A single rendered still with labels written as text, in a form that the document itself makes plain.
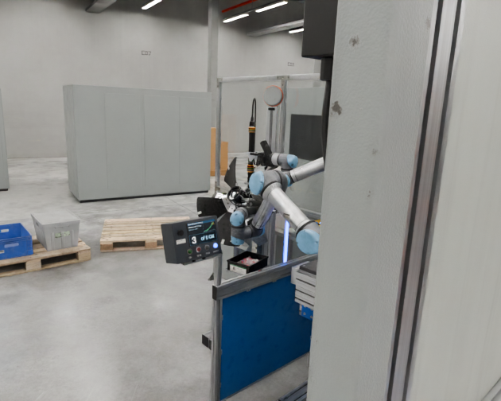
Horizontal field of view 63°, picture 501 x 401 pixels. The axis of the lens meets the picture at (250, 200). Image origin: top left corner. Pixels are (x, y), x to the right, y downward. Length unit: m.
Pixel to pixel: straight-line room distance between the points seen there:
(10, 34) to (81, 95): 6.89
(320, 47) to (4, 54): 14.11
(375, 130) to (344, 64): 0.05
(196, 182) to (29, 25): 7.92
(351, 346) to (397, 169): 0.13
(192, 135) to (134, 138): 1.17
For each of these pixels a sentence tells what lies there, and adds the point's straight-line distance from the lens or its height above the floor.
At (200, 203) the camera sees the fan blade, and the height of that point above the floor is 1.11.
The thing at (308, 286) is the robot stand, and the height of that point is 0.93.
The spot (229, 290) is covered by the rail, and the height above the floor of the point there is 0.82.
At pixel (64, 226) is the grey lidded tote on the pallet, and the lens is 5.04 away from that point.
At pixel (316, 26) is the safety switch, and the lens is 0.32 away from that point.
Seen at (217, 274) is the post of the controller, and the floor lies 0.93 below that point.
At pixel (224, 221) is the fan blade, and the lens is 2.70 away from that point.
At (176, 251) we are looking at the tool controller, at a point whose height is 1.13.
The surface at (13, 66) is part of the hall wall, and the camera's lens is 14.34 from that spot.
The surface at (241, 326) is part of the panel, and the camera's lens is 2.48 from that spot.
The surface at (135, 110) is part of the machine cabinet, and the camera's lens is 7.97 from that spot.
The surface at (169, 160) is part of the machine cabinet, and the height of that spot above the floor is 0.72.
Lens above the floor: 1.79
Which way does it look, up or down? 13 degrees down
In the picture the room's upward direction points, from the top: 2 degrees clockwise
